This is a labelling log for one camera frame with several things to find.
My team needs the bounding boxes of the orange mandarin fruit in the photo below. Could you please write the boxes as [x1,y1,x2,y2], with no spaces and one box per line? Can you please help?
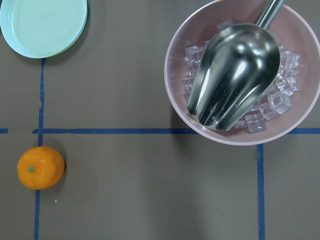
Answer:
[17,146,65,190]

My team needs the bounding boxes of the pale green plate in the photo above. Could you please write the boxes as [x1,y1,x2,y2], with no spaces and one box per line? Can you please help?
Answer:
[0,0,88,59]

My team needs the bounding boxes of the clear ice cubes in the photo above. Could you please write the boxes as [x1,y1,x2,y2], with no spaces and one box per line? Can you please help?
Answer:
[182,18,301,135]

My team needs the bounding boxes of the pink bowl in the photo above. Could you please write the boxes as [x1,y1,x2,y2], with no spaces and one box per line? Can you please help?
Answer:
[164,0,320,146]

